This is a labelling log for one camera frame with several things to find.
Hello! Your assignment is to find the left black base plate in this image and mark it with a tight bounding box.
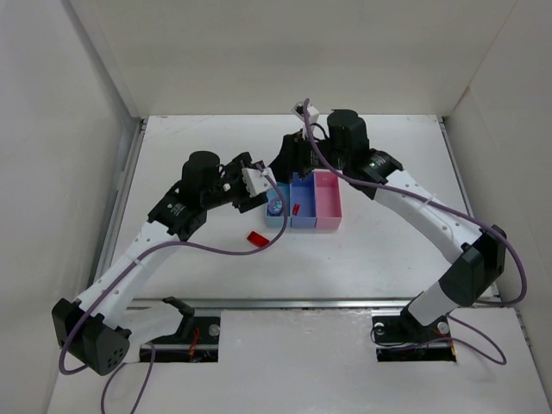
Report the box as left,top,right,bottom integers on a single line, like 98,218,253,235
152,315,221,363

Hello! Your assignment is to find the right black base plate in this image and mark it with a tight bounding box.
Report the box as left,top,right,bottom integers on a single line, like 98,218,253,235
370,315,456,362

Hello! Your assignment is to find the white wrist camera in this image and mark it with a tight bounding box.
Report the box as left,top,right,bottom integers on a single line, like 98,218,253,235
241,166,276,198
292,102,320,139

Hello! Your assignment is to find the aluminium rail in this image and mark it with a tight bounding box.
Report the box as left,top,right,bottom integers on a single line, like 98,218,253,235
85,295,504,311

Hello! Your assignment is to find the light blue container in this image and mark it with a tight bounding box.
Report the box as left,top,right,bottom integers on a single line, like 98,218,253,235
265,183,291,229

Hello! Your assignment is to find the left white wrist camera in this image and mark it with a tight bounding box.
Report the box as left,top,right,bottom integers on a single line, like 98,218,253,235
241,166,276,198

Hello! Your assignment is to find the purple flower top lego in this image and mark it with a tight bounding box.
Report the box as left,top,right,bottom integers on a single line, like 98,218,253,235
267,198,286,217

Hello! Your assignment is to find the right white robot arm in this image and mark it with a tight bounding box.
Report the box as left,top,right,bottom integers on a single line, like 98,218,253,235
270,103,506,342

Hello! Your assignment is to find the large red lego brick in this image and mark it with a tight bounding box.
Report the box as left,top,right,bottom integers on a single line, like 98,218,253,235
247,231,270,249

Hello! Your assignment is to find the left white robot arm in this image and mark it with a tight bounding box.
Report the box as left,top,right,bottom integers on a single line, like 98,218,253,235
52,151,276,376

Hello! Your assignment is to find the dark blue container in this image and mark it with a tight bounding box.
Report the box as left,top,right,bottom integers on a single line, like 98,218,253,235
290,173,317,229

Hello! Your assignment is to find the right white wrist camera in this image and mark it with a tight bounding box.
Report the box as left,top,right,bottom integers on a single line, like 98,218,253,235
292,102,320,139

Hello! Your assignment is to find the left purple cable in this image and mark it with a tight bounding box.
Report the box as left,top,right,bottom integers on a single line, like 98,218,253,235
58,161,290,413

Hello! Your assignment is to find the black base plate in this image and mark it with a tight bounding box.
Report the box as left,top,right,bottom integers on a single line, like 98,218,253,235
152,315,221,363
370,315,456,362

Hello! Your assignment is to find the pink container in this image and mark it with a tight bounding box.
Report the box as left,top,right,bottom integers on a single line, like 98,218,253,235
314,171,342,230

